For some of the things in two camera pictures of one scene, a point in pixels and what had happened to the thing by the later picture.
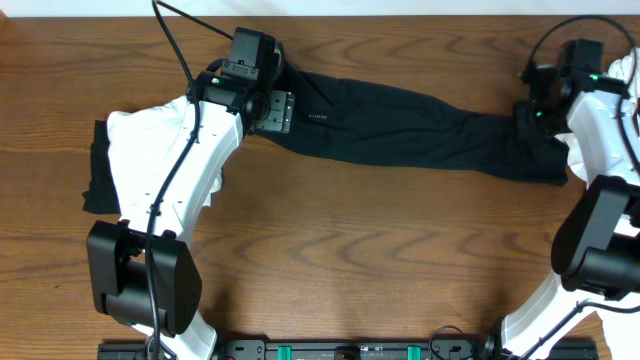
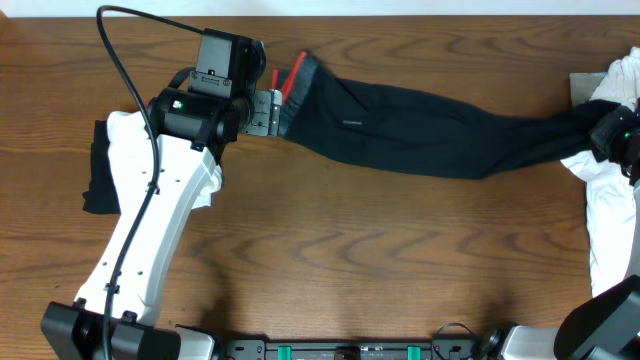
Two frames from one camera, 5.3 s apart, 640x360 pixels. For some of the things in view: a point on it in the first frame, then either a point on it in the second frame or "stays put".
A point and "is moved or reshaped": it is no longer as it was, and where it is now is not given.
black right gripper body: (537, 120) to (617, 132)
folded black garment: (101, 198) stays put
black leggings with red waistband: (363, 118) is moved or reshaped
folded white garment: (137, 138) stays put
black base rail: (294, 349) stays put
